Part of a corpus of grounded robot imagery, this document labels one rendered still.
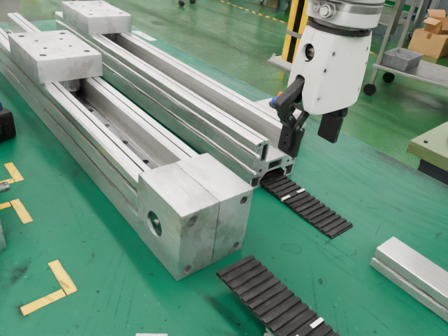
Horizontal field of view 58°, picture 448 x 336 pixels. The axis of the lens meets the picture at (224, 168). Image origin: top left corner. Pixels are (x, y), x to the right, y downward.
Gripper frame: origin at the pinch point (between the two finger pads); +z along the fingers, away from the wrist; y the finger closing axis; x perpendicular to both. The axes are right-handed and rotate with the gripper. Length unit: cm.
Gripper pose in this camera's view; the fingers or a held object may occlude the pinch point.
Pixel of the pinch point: (309, 138)
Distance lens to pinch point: 57.1
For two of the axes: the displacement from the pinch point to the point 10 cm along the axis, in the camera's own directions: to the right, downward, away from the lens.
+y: 7.7, -2.6, 5.8
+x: -6.3, -4.8, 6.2
